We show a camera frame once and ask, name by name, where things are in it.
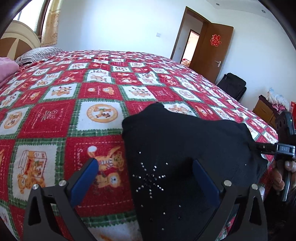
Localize black pants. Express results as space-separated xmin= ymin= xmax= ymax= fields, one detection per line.
xmin=122 ymin=103 xmax=268 ymax=240

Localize black folding chair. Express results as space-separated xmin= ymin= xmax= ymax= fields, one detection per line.
xmin=217 ymin=73 xmax=247 ymax=101

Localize cream wooden headboard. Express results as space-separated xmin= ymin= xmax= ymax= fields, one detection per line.
xmin=0 ymin=20 xmax=41 ymax=61

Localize red paper door decoration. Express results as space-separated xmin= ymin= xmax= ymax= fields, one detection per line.
xmin=210 ymin=34 xmax=222 ymax=47

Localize red patterned bedspread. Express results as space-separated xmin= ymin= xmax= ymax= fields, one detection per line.
xmin=1 ymin=50 xmax=277 ymax=240

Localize pink folded blanket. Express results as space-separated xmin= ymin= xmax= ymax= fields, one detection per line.
xmin=0 ymin=57 xmax=19 ymax=87

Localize window with brown frame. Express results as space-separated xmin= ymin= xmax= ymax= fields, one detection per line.
xmin=14 ymin=0 xmax=51 ymax=40

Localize brown wooden door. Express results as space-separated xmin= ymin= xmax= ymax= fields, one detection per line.
xmin=190 ymin=22 xmax=234 ymax=83

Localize striped pillow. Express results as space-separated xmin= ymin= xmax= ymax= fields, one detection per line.
xmin=15 ymin=46 xmax=63 ymax=65

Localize yellow right curtain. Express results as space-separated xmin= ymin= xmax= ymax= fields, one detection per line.
xmin=41 ymin=0 xmax=63 ymax=47

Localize wooden cabinet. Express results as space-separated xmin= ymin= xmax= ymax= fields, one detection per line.
xmin=252 ymin=95 xmax=279 ymax=128

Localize right hand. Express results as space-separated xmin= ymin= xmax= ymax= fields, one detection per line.
xmin=272 ymin=161 xmax=296 ymax=191

